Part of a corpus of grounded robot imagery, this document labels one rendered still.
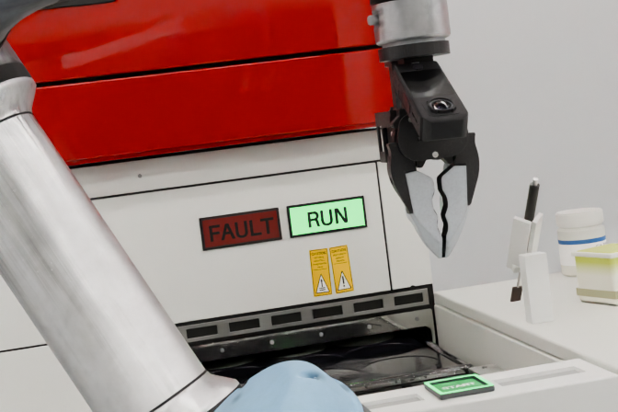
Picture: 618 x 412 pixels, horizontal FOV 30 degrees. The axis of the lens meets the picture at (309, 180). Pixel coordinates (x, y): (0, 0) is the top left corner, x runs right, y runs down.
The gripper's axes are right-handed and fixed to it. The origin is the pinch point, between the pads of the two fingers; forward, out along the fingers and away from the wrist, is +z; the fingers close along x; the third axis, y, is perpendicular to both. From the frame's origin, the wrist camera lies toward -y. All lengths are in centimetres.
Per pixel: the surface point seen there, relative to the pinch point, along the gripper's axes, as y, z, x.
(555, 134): 207, -1, -101
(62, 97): 54, -21, 35
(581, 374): -1.6, 14.7, -12.1
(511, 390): -2.8, 14.7, -4.2
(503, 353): 29.3, 18.5, -15.1
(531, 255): 23.4, 5.7, -18.0
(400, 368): 40.5, 20.7, -4.3
